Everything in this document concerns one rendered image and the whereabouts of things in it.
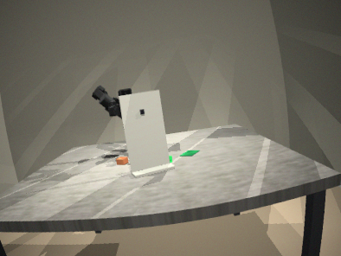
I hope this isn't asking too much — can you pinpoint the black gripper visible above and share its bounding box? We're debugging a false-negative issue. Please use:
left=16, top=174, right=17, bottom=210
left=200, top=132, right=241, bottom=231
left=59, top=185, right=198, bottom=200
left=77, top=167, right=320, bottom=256
left=118, top=88, right=132, bottom=96

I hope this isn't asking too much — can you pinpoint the orange block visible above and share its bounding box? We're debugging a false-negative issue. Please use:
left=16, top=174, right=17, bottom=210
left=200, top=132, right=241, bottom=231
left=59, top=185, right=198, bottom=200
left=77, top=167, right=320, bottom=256
left=116, top=157, right=128, bottom=165

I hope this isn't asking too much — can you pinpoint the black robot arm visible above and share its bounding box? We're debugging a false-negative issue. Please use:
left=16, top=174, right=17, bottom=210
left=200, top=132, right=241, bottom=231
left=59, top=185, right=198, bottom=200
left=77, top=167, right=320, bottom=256
left=92, top=86, right=122, bottom=118

